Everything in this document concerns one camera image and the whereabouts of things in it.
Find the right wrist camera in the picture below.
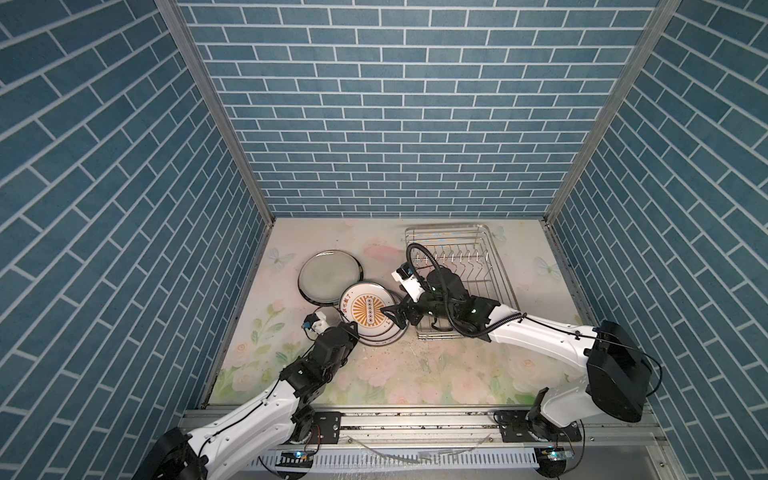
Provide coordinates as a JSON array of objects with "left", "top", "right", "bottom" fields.
[{"left": 391, "top": 264, "right": 424, "bottom": 302}]

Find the plain white deep plate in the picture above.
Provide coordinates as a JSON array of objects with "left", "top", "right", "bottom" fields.
[{"left": 297, "top": 250, "right": 364, "bottom": 306}]

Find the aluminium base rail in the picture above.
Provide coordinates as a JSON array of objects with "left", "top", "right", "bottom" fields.
[{"left": 161, "top": 404, "right": 679, "bottom": 475}]

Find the metal wire dish rack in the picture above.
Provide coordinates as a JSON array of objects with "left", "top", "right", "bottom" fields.
[{"left": 401, "top": 224, "right": 523, "bottom": 343}]

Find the black corrugated cable right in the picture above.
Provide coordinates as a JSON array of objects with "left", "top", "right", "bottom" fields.
[{"left": 405, "top": 242, "right": 529, "bottom": 340}]

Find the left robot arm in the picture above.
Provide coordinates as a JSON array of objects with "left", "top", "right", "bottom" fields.
[{"left": 133, "top": 323, "right": 359, "bottom": 479}]

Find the brown patterned plate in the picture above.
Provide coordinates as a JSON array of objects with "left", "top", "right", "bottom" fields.
[{"left": 339, "top": 282, "right": 401, "bottom": 342}]

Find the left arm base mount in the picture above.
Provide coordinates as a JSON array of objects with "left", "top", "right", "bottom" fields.
[{"left": 283, "top": 407, "right": 342, "bottom": 446}]

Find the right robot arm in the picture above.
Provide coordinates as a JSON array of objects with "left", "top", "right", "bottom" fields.
[{"left": 382, "top": 265, "right": 653, "bottom": 441}]

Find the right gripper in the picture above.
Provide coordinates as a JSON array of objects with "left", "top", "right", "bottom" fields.
[{"left": 378, "top": 282, "right": 457, "bottom": 328}]

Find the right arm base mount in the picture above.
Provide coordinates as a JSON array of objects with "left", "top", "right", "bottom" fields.
[{"left": 491, "top": 388, "right": 583, "bottom": 443}]

